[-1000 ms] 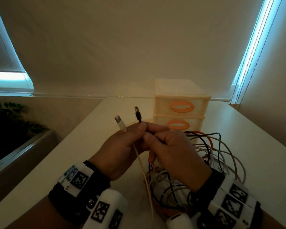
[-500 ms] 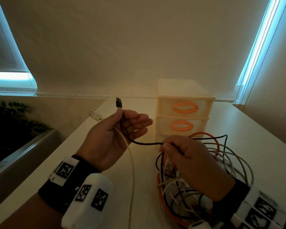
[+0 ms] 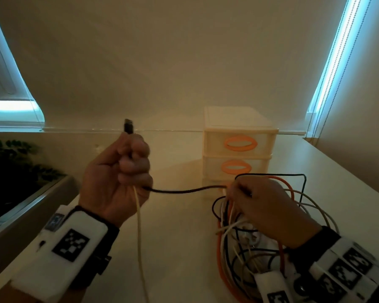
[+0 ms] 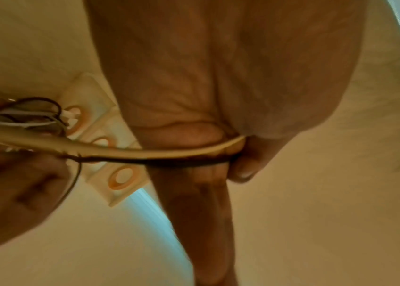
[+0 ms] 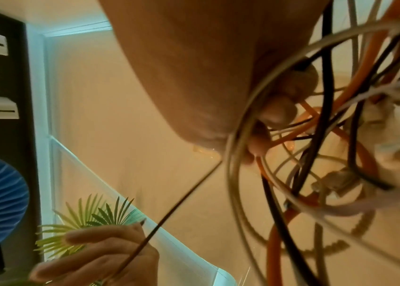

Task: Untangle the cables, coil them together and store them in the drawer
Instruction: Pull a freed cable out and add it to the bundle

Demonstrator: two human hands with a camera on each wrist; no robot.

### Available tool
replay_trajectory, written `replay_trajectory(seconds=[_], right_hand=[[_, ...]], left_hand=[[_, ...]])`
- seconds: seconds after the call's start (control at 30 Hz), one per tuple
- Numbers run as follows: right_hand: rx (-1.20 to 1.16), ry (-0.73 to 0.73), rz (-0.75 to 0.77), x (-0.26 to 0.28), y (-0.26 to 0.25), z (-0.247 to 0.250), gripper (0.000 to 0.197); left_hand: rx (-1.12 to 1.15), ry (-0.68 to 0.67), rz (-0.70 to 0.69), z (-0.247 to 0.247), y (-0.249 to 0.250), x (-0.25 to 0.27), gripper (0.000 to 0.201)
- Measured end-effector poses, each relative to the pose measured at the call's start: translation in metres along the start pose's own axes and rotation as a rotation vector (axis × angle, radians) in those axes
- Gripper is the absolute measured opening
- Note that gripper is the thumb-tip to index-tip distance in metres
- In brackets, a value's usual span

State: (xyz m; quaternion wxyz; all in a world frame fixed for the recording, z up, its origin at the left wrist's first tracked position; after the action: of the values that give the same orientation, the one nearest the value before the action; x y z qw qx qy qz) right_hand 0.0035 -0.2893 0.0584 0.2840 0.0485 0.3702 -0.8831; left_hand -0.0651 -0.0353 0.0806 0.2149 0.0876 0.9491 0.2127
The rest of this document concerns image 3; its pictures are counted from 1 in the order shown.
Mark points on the person's right hand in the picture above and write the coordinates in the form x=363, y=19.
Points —
x=271, y=211

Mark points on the person's left hand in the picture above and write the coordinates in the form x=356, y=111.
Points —
x=113, y=186

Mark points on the bright window corner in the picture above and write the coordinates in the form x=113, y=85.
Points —
x=6, y=107

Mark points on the bright narrow window strip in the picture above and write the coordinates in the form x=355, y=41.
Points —
x=338, y=44

